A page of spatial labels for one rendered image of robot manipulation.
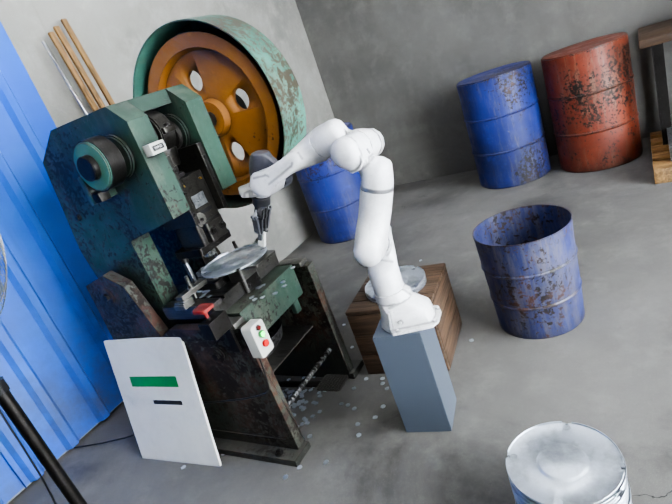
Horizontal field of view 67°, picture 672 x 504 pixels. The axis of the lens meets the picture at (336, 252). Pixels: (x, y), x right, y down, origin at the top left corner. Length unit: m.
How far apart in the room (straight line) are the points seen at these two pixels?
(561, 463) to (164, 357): 1.56
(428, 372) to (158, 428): 1.29
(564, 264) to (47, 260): 2.55
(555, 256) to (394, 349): 0.80
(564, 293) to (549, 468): 0.99
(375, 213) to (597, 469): 0.94
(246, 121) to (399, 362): 1.21
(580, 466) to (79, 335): 2.53
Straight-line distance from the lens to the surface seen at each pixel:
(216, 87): 2.36
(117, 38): 3.76
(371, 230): 1.66
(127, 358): 2.50
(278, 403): 2.08
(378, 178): 1.63
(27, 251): 3.06
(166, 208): 1.96
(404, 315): 1.81
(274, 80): 2.12
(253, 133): 2.30
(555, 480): 1.53
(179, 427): 2.46
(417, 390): 1.97
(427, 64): 5.00
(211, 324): 1.86
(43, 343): 3.08
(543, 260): 2.23
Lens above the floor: 1.39
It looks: 20 degrees down
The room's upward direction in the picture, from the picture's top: 20 degrees counter-clockwise
